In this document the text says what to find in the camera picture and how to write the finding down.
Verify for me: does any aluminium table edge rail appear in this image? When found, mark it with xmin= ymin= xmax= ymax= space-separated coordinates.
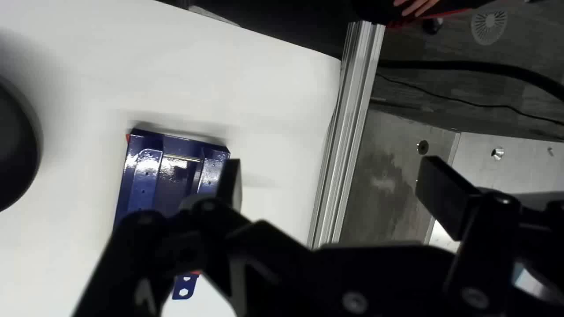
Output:
xmin=310 ymin=21 xmax=385 ymax=247

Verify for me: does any black cable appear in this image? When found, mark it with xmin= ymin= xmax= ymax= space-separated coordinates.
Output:
xmin=375 ymin=58 xmax=564 ymax=129

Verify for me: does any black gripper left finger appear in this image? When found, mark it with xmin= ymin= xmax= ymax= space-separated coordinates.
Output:
xmin=72 ymin=159 xmax=292 ymax=317

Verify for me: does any person's hand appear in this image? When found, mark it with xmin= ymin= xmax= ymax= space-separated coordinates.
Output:
xmin=392 ymin=0 xmax=440 ymax=16

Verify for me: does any black bowl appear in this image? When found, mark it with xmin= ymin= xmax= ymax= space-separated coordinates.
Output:
xmin=0 ymin=78 xmax=42 ymax=211

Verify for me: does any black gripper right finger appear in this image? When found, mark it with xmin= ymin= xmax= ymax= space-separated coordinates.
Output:
xmin=415 ymin=157 xmax=521 ymax=317

